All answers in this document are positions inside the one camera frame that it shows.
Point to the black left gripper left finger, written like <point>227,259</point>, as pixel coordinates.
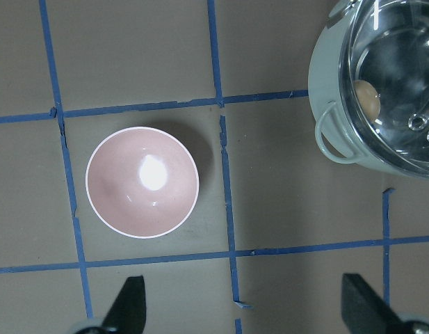
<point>128,311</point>

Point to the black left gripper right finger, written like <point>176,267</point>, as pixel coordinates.
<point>364,312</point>

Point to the beige egg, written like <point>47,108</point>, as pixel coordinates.
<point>368,99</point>

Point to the glass pot lid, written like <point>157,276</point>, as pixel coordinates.
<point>387,45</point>

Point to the pale green electric pot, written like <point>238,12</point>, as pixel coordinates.
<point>334,133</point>

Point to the pink ceramic bowl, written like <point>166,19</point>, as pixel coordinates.
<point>142,182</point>

